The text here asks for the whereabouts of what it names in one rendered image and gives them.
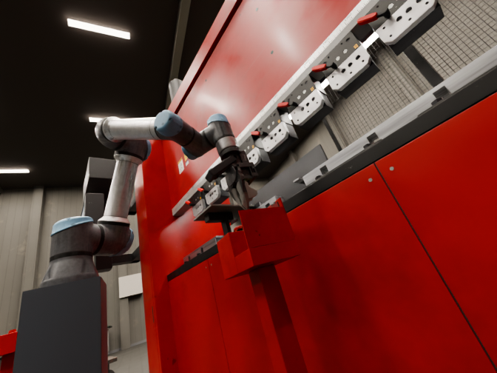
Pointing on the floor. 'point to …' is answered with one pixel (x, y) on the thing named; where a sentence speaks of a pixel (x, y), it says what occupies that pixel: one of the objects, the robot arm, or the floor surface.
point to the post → (423, 66)
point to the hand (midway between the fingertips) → (244, 206)
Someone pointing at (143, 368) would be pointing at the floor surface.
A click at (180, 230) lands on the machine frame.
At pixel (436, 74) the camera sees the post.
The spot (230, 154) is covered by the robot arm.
